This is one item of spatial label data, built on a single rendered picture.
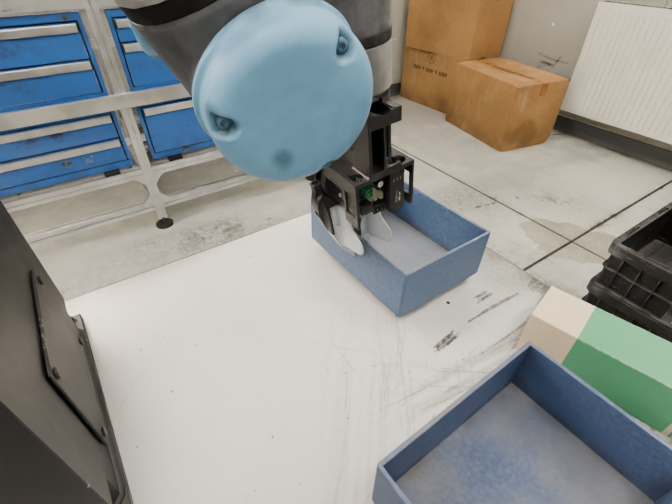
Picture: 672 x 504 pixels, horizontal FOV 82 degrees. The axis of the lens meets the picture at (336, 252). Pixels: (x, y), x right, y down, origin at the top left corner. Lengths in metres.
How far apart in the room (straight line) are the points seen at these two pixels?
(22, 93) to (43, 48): 0.17
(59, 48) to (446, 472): 1.67
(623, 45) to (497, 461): 2.71
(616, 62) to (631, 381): 2.59
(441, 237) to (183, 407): 0.40
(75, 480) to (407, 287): 0.34
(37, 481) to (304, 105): 0.27
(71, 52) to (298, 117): 1.61
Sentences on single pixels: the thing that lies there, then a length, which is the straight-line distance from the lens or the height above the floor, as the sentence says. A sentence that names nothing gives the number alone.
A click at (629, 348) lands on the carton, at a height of 0.76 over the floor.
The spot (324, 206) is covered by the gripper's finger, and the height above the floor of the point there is 0.85.
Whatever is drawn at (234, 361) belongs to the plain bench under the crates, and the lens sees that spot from 0.48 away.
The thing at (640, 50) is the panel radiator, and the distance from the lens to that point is 2.93.
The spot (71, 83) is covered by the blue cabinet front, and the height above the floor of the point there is 0.67.
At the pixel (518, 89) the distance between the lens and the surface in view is 2.65.
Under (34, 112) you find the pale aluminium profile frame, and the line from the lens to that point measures 1.76.
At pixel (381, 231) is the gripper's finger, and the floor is 0.81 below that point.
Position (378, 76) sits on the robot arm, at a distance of 0.35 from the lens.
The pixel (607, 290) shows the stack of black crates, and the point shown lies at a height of 0.49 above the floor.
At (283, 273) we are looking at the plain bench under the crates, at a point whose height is 0.70.
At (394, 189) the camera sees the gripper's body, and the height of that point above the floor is 0.89.
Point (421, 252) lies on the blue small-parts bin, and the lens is 0.58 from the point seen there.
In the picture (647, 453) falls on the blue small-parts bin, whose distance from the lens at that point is 0.45.
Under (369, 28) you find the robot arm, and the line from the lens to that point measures 0.33.
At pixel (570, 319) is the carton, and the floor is 0.76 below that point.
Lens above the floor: 1.08
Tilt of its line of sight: 40 degrees down
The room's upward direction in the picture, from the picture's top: straight up
